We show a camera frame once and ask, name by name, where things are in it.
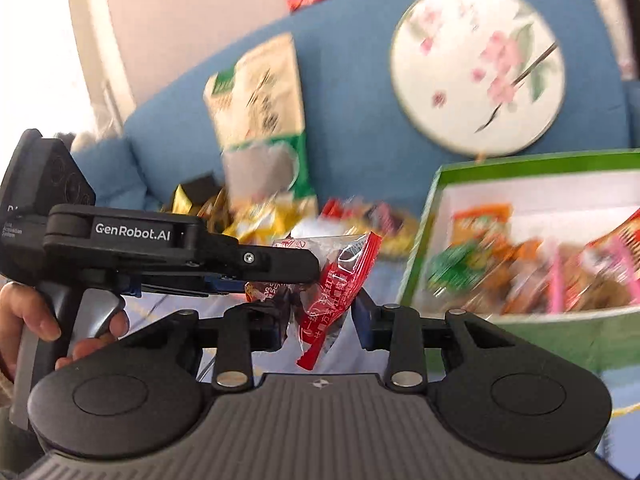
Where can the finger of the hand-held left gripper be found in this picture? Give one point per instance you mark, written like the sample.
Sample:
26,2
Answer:
225,286
270,265

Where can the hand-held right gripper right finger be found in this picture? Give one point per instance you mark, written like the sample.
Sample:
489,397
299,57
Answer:
364,322

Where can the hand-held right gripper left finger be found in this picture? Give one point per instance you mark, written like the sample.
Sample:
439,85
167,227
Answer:
260,330

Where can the red clear date snack packet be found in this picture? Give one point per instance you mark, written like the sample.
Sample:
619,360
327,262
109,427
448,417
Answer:
340,280

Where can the green cardboard box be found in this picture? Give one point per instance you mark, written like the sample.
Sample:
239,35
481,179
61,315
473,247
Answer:
420,270

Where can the person's left hand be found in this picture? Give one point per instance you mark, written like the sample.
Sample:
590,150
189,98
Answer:
30,310

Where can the light blue checked blanket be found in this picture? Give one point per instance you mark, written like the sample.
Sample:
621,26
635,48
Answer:
165,305

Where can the blue cushion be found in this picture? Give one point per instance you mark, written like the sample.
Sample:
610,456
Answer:
110,170

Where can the gold woven basket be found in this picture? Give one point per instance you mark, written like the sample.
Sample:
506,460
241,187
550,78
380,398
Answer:
210,210

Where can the black gold small box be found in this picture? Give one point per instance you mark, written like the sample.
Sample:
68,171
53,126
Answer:
200,187

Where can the beige green grain bag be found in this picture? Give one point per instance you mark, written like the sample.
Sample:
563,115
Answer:
260,110

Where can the blue fabric sofa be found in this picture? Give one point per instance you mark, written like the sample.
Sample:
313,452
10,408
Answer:
350,110

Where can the round floral fan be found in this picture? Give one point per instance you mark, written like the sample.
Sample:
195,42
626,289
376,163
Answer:
475,70

